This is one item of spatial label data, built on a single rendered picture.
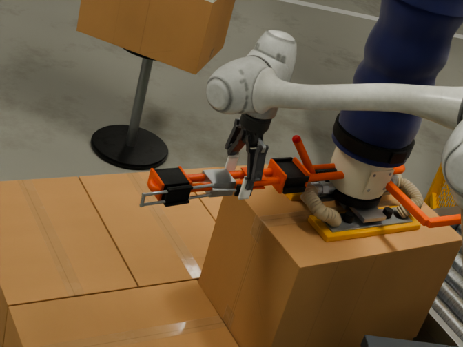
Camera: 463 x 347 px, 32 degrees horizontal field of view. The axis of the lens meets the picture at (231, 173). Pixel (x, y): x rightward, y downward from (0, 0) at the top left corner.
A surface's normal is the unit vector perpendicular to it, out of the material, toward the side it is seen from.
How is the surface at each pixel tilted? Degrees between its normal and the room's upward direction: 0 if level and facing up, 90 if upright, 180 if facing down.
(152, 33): 90
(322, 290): 90
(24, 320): 0
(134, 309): 0
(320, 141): 0
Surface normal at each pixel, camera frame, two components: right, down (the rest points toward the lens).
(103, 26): -0.30, 0.44
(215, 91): -0.65, 0.30
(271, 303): -0.85, 0.07
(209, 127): 0.24, -0.83
